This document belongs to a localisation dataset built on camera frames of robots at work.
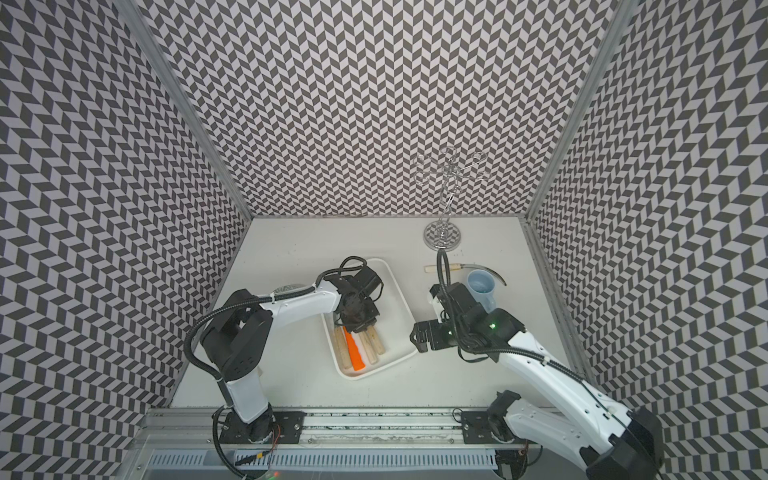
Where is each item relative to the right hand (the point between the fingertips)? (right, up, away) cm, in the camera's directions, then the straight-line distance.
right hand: (429, 341), depth 74 cm
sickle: (+13, +17, +28) cm, 35 cm away
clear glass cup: (-43, +11, +19) cm, 48 cm away
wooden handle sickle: (-14, -3, +11) cm, 18 cm away
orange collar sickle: (-20, -7, +10) cm, 24 cm away
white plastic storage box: (-7, -4, +12) cm, 15 cm away
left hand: (-15, 0, +14) cm, 21 cm away
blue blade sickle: (-17, -5, +10) cm, 20 cm away
